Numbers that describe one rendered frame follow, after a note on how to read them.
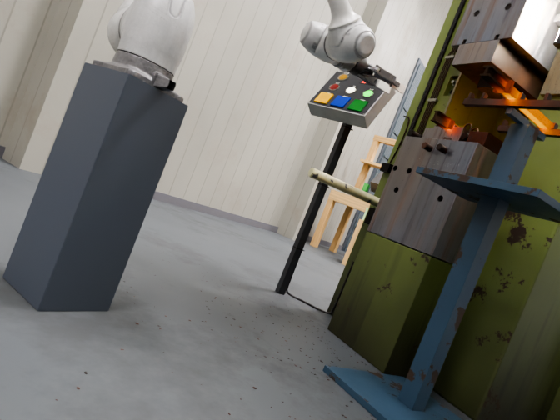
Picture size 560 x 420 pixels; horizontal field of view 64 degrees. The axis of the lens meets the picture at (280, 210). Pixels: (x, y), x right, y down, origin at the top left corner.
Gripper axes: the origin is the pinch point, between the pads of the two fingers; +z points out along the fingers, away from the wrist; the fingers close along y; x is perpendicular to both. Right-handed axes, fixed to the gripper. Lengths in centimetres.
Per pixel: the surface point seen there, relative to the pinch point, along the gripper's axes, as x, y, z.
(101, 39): 2, -213, -84
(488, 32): 40, 1, 35
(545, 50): 42, 13, 56
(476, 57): 29.4, -0.4, 35.0
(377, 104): 4.7, -39.5, 26.1
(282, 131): 22, -356, 143
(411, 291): -68, 19, 29
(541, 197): -29, 67, 4
